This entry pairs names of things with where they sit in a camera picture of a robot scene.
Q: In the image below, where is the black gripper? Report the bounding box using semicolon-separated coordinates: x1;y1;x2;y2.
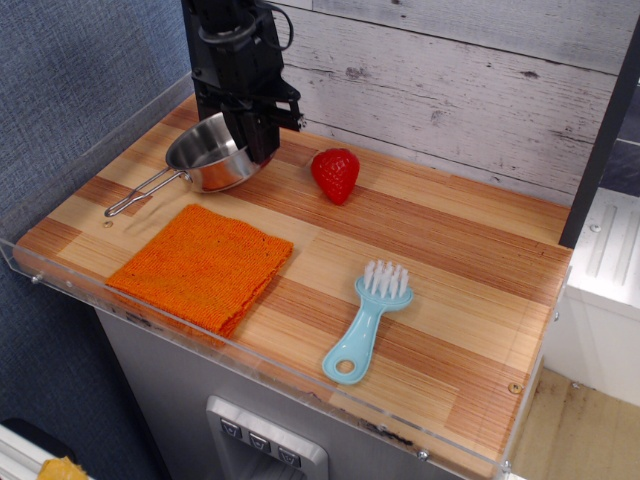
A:
199;29;303;165

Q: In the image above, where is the stainless steel pot with handle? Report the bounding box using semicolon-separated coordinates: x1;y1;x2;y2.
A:
104;113;271;218

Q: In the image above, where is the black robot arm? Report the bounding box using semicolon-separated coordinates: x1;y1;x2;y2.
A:
182;1;303;165

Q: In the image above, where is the orange folded cloth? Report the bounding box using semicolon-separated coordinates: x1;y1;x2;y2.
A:
106;204;294;338

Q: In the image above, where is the red plastic strawberry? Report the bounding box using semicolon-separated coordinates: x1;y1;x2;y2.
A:
311;148;360;205

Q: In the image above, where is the light blue dish brush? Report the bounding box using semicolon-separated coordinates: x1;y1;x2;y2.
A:
322;260;414;385

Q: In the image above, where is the grey toy fridge cabinet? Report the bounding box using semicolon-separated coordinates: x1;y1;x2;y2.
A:
98;312;456;479

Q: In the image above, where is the silver dispenser button panel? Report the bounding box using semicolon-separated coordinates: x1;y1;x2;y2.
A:
206;395;329;480

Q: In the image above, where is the yellow object bottom left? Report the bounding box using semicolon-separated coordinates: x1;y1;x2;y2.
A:
36;457;89;480

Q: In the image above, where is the white toy sink unit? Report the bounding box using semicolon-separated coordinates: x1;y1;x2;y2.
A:
543;188;639;405

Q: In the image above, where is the dark grey left post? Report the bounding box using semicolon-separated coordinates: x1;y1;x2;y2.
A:
181;0;220;120

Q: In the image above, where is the dark grey post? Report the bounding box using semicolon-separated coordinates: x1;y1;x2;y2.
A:
181;0;220;120
559;20;639;248

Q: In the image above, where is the clear acrylic guard rail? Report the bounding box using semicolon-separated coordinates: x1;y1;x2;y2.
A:
12;93;570;479

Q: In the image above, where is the dark grey right post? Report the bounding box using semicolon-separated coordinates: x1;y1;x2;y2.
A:
559;20;639;248

